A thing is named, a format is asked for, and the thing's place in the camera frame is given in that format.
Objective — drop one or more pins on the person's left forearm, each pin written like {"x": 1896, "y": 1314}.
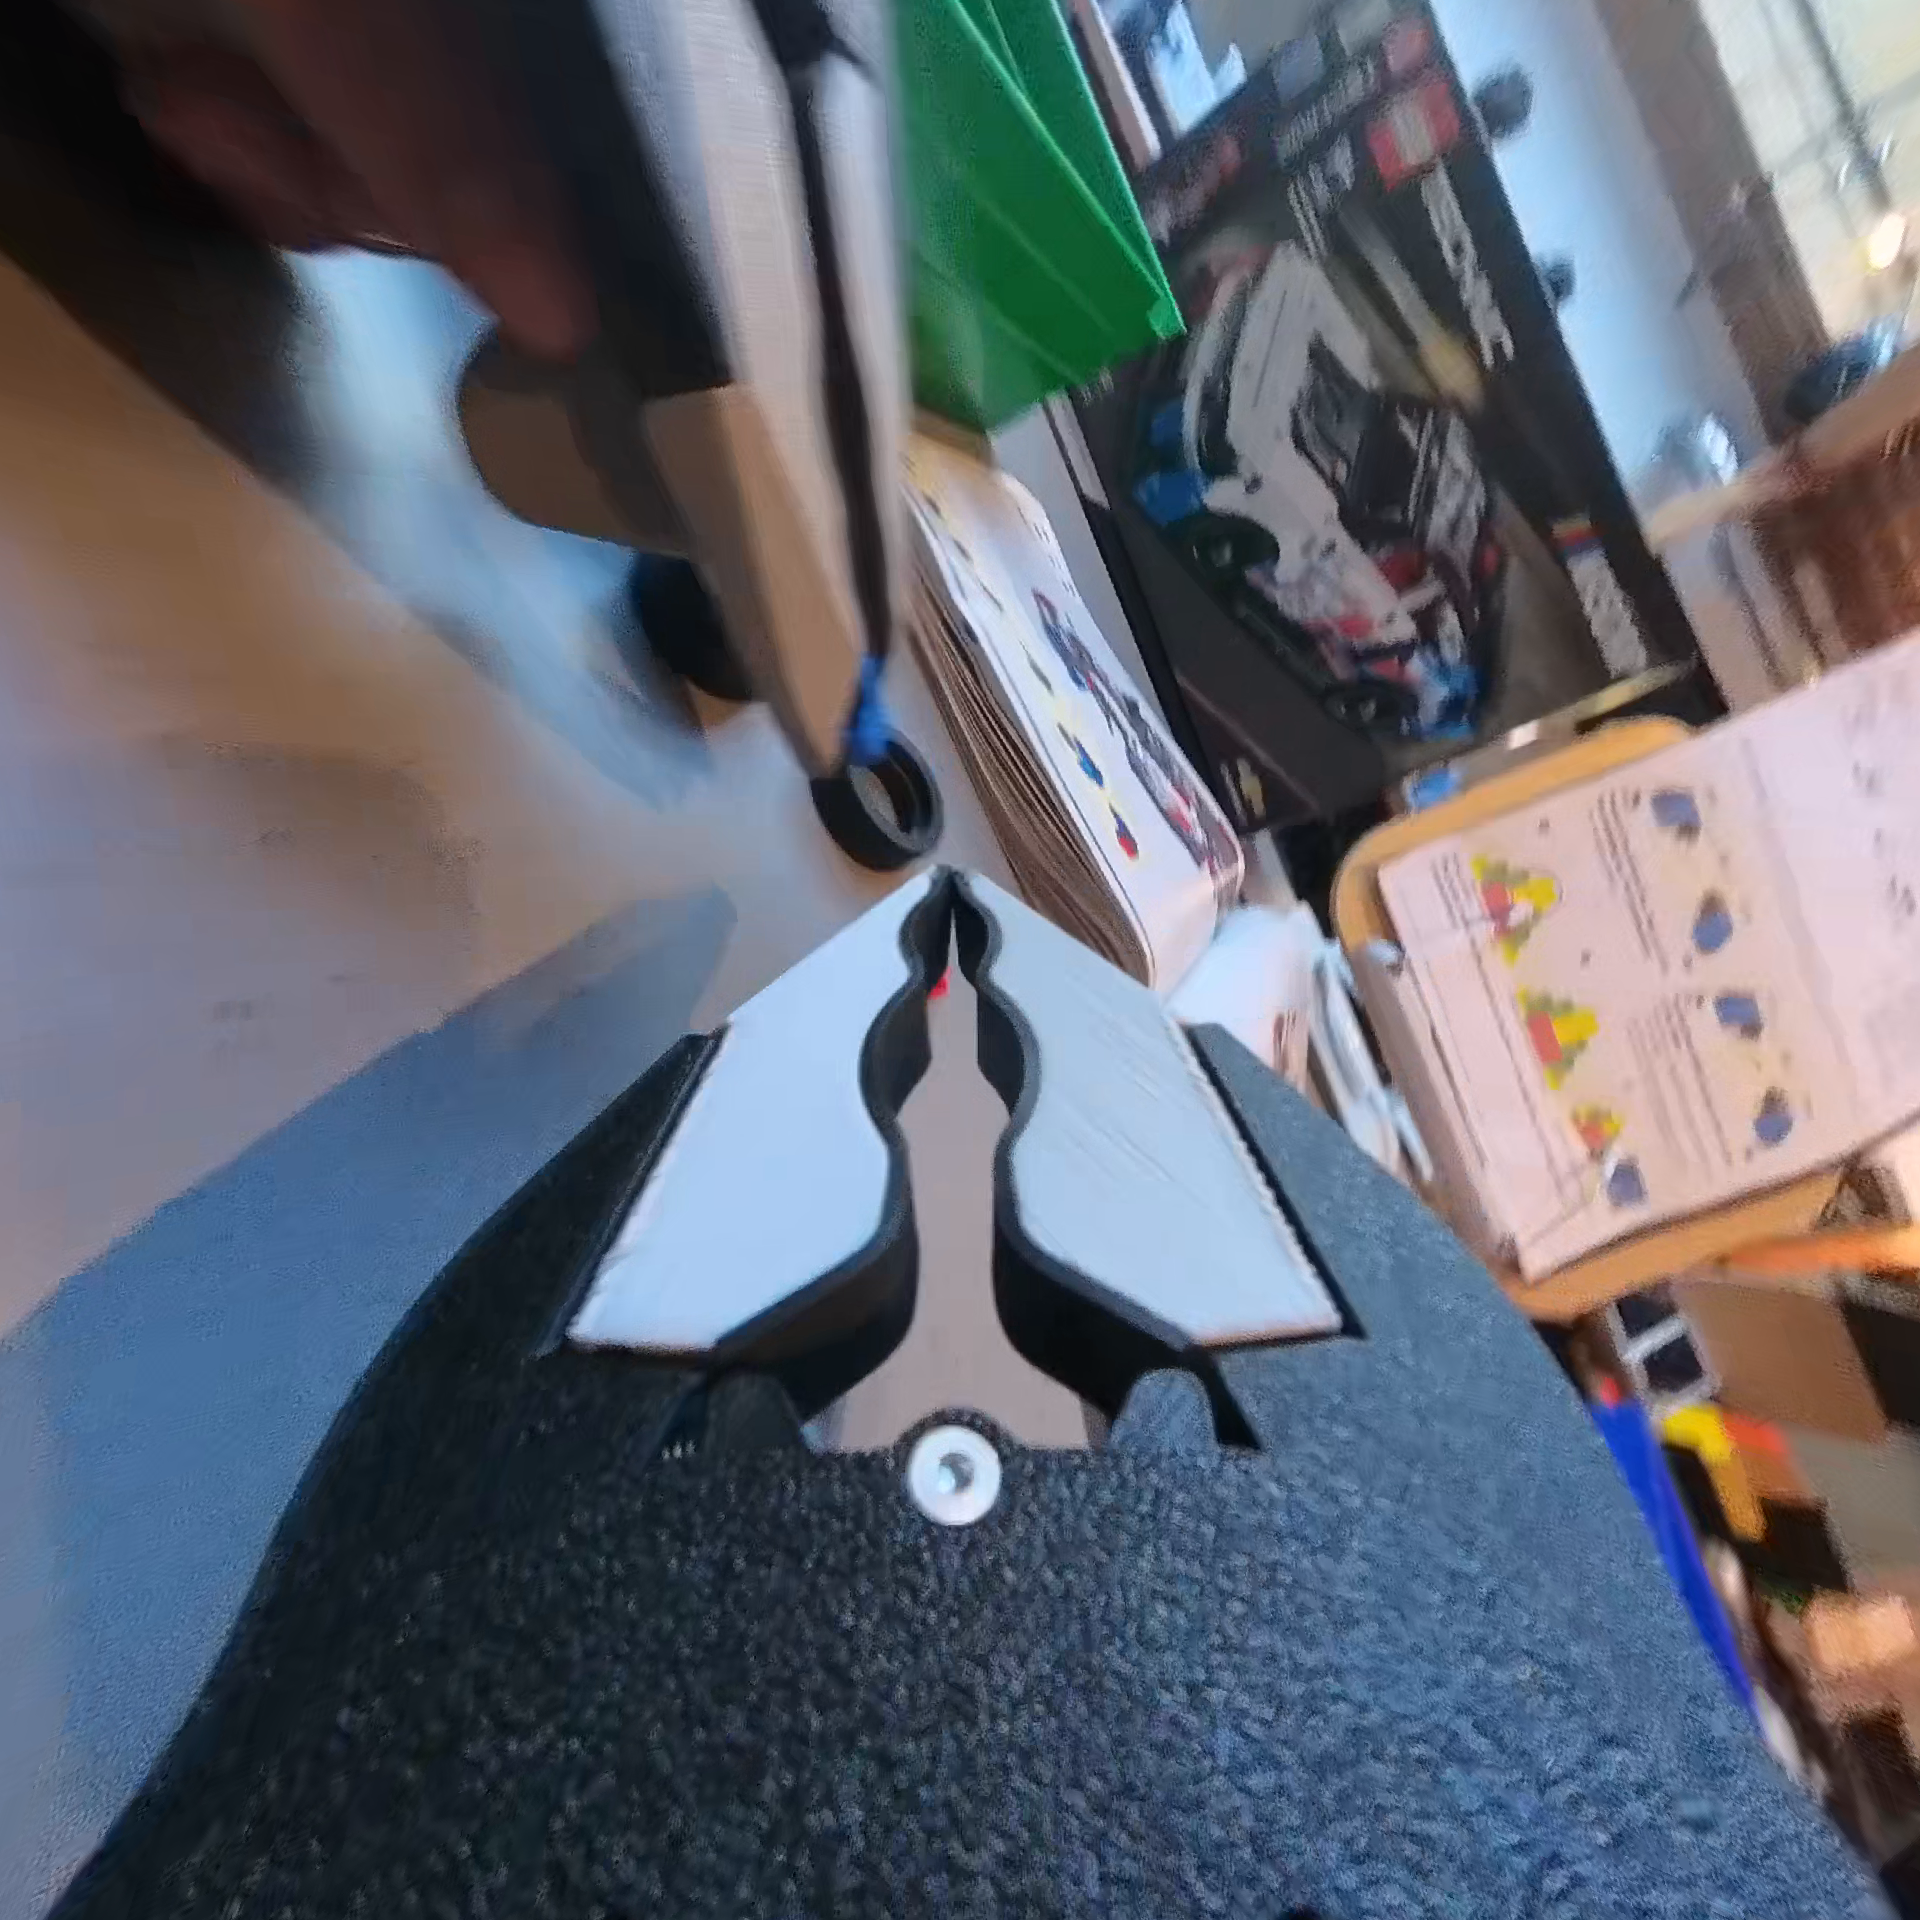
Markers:
{"x": 89, "y": 224}

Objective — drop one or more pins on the grey desk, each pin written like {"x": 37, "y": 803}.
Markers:
{"x": 301, "y": 749}

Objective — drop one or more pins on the green plastic bin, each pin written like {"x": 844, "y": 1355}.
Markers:
{"x": 1021, "y": 270}

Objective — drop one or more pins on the blue plastic bin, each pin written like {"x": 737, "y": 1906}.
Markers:
{"x": 1652, "y": 1530}

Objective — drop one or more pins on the person's left hand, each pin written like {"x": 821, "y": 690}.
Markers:
{"x": 421, "y": 136}

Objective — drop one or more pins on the blue curved toy piece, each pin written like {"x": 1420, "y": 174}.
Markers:
{"x": 866, "y": 714}

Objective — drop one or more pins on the black car set box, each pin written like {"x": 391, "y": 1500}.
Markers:
{"x": 1349, "y": 224}

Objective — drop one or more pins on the open instruction booklet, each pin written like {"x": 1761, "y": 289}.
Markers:
{"x": 1080, "y": 720}

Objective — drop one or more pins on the black toy tire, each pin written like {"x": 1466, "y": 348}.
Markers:
{"x": 901, "y": 848}
{"x": 690, "y": 628}

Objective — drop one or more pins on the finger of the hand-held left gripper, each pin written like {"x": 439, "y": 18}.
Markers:
{"x": 885, "y": 300}
{"x": 735, "y": 224}

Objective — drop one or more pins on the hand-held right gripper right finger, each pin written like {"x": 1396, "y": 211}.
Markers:
{"x": 1172, "y": 1185}

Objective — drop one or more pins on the wooden board with instruction sheet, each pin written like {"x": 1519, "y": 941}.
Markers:
{"x": 1652, "y": 974}

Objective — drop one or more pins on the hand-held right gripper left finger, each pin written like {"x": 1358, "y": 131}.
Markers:
{"x": 750, "y": 1185}

